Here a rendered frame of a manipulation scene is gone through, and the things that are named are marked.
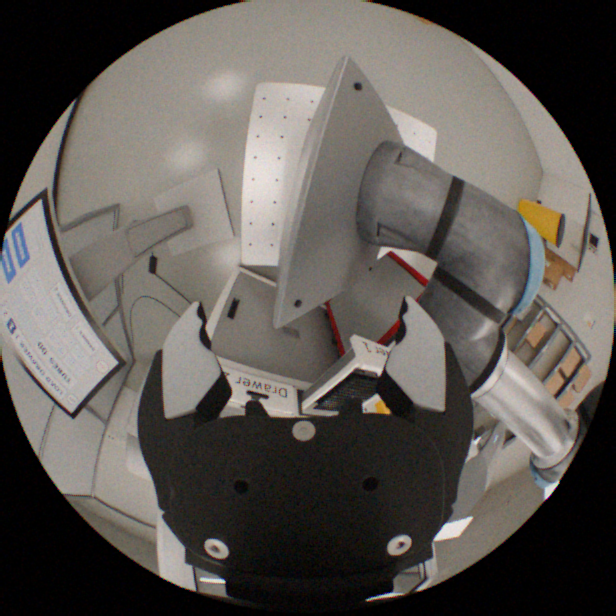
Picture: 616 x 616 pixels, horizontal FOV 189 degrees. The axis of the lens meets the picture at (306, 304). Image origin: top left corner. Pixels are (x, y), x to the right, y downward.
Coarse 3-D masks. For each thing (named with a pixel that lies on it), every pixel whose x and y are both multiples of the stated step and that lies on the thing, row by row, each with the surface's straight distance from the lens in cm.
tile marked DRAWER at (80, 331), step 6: (78, 324) 58; (84, 324) 57; (72, 330) 58; (78, 330) 58; (84, 330) 58; (78, 336) 59; (84, 336) 58; (90, 336) 58; (84, 342) 59; (90, 342) 59; (96, 342) 58; (84, 348) 60; (90, 348) 59; (96, 348) 59; (90, 354) 60
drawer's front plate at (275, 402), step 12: (228, 372) 65; (240, 372) 66; (240, 384) 64; (252, 384) 65; (264, 384) 67; (276, 384) 69; (240, 396) 62; (276, 396) 67; (288, 396) 69; (276, 408) 65; (288, 408) 67
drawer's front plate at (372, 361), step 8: (352, 336) 54; (352, 344) 53; (360, 344) 53; (368, 344) 57; (376, 344) 61; (360, 352) 50; (368, 352) 53; (360, 360) 49; (368, 360) 50; (376, 360) 54; (384, 360) 57; (368, 368) 50; (376, 368) 52
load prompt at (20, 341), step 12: (0, 312) 69; (12, 324) 67; (12, 336) 68; (24, 336) 66; (24, 348) 67; (36, 360) 67; (36, 372) 69; (48, 372) 67; (48, 384) 69; (60, 384) 68; (60, 396) 70
